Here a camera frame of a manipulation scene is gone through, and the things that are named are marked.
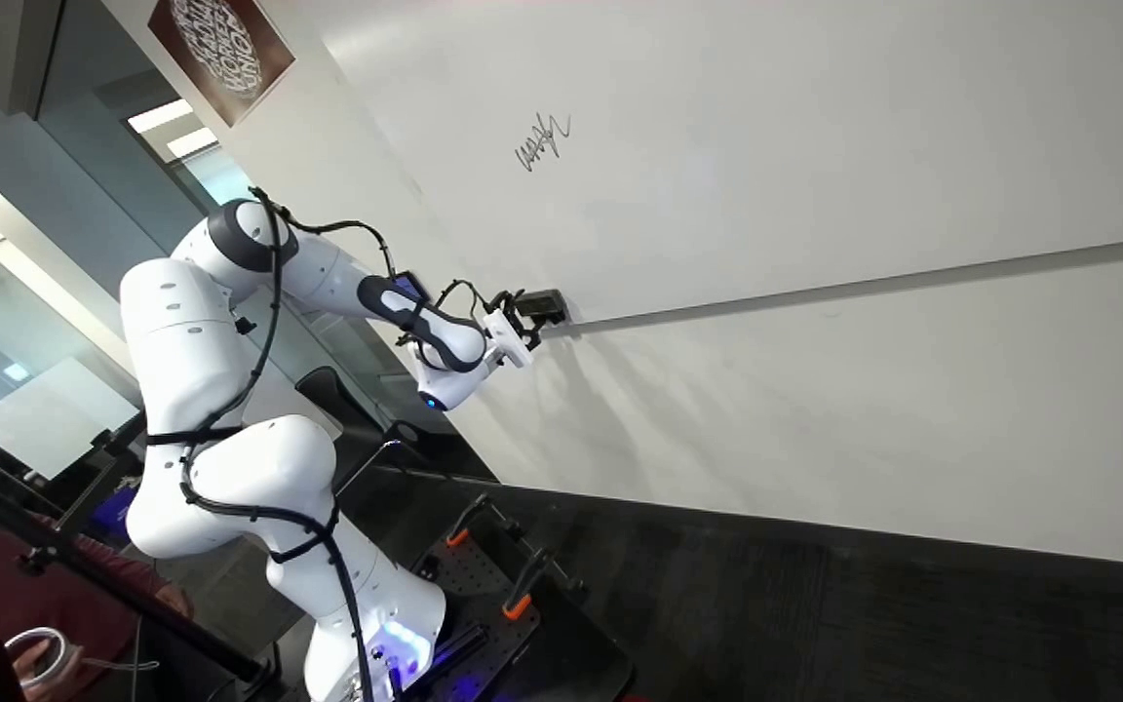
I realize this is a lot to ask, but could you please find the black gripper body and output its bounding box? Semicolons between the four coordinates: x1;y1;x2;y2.
487;293;543;349

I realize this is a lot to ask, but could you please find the black marker scribble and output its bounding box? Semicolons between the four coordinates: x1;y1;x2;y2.
509;109;577;178

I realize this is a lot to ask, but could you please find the black table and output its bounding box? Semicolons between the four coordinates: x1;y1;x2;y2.
105;425;642;702

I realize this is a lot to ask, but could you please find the large white whiteboard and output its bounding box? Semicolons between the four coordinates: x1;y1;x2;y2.
281;0;1123;340

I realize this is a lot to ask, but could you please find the black clamp orange handle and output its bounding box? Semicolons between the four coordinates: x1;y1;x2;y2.
496;543;594;624
435;487;525;561

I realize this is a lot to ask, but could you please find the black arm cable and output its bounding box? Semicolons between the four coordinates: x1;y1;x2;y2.
135;182;552;702

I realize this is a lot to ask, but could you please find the framed wall picture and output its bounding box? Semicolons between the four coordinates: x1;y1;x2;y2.
144;0;301;127

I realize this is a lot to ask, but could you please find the black camera stand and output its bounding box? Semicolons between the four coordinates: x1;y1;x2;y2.
0;442;281;693

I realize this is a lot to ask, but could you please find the white coiled cable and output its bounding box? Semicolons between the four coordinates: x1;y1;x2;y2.
0;624;87;693

